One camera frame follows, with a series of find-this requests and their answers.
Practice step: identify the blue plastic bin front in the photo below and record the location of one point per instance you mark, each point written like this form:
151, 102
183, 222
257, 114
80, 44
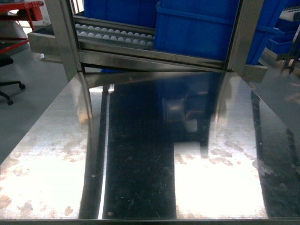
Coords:
203, 28

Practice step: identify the blue plastic bin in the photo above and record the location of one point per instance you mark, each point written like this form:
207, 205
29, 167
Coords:
134, 12
203, 28

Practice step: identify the blue plastic bin rear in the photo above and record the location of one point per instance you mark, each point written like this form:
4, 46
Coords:
134, 12

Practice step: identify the stainless steel roller rack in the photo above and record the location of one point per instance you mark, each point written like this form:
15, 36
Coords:
59, 42

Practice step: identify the blue bin far right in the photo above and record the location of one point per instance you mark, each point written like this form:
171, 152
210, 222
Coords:
281, 44

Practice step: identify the black office chair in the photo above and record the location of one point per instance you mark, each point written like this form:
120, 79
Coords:
6, 60

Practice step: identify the red metal table frame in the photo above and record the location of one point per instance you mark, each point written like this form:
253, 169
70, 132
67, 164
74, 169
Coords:
11, 10

